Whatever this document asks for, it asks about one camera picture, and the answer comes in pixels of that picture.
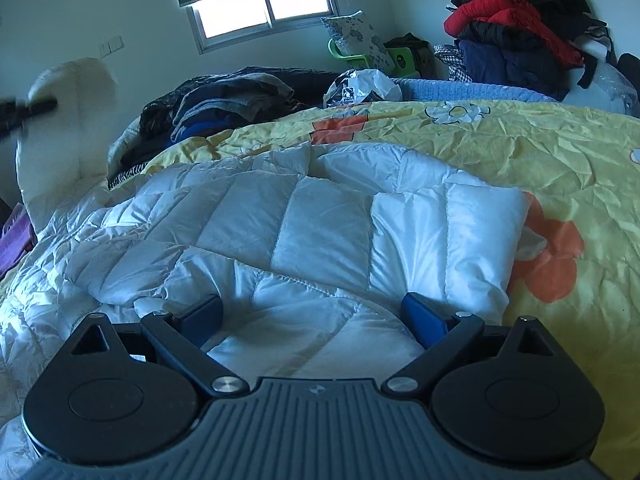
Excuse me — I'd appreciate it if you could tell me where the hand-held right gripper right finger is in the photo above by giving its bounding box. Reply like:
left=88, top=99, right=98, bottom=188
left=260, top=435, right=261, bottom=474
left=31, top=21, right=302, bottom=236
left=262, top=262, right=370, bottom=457
left=381, top=291, right=556, bottom=400

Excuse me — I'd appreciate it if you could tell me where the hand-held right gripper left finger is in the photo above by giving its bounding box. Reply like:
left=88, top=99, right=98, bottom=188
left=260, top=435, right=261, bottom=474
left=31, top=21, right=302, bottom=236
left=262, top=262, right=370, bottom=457
left=66, top=294, right=248, bottom=399

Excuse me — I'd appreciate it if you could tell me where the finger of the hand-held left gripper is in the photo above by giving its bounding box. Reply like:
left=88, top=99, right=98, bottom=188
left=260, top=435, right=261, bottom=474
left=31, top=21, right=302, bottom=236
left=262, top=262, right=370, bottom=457
left=0, top=97, right=59, bottom=137

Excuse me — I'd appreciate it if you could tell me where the white down jacket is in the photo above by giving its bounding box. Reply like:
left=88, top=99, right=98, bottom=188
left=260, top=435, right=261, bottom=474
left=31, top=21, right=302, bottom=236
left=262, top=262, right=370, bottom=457
left=0, top=141, right=532, bottom=428

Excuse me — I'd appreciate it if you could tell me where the white cushion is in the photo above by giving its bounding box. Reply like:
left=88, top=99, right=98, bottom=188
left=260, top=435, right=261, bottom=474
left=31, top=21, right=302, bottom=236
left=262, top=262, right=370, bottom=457
left=14, top=57, right=120, bottom=233

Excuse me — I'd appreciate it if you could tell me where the purple cloth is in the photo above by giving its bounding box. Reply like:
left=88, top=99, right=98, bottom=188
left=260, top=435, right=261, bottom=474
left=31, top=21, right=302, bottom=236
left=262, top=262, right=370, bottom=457
left=0, top=202, right=37, bottom=283

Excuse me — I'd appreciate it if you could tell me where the dark striped blanket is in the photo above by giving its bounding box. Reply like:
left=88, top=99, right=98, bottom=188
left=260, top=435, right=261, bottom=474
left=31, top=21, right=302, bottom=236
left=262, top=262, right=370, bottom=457
left=107, top=66, right=346, bottom=183

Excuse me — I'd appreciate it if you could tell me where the yellow floral bedsheet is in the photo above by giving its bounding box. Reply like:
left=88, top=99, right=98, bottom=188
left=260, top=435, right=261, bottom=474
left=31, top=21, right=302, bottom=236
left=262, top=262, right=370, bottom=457
left=0, top=100, right=640, bottom=480

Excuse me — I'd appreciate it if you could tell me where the blue knitted blanket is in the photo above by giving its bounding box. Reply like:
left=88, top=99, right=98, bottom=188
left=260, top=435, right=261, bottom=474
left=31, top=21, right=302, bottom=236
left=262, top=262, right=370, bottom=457
left=390, top=77, right=558, bottom=106

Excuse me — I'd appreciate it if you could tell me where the white plastic bag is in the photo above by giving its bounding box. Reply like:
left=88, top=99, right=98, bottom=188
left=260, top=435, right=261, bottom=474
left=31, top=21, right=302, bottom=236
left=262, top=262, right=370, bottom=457
left=325, top=68, right=403, bottom=109

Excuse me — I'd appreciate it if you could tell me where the window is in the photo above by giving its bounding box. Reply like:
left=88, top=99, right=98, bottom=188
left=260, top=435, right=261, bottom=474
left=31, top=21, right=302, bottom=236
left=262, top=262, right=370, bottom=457
left=186, top=0, right=341, bottom=55

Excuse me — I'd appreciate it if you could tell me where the black and white patterned cloth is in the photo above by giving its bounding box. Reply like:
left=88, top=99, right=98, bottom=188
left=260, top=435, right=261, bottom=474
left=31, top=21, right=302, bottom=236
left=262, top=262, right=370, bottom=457
left=433, top=44, right=473, bottom=83

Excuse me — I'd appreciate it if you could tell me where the navy jacket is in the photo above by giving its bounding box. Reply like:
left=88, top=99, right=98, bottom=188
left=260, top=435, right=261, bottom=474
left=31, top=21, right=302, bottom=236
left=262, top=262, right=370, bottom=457
left=457, top=22, right=586, bottom=102

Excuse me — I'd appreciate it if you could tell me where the dark bag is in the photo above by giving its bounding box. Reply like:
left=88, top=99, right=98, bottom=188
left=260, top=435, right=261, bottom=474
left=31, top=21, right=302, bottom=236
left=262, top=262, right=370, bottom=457
left=384, top=33, right=435, bottom=80

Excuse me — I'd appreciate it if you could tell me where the grey patterned pillow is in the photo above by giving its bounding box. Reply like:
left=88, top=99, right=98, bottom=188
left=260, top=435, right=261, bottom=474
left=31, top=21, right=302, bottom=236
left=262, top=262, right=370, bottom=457
left=321, top=10, right=397, bottom=75

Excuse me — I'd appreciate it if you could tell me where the clear plastic bag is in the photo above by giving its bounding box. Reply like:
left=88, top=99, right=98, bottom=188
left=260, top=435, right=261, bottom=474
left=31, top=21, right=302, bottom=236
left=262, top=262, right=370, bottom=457
left=580, top=45, right=640, bottom=117

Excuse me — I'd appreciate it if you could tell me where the red jacket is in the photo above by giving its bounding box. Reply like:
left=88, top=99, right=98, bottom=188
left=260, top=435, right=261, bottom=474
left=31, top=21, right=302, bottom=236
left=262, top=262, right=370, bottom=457
left=444, top=0, right=585, bottom=67

